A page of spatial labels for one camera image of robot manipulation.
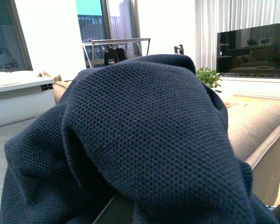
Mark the dark navy knit garment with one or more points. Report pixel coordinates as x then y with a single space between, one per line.
146 128

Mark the metal clothes rack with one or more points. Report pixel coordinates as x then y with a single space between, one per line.
94 50

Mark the black hanging jacket right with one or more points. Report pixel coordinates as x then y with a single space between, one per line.
121 54

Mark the black hanging jacket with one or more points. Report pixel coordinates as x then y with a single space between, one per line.
121 54
110 56

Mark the black hanging jacket left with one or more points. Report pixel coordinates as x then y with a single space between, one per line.
110 56

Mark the black tripod head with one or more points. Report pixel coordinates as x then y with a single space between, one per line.
179 49

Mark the green potted plant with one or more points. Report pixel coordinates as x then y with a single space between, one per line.
209 77

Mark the beige sofa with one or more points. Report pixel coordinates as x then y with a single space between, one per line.
254 132

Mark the white low cabinet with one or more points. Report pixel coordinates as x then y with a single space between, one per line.
24 95

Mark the flat screen television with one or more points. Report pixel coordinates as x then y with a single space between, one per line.
249 52

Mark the white tv console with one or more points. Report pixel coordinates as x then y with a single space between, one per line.
266 88

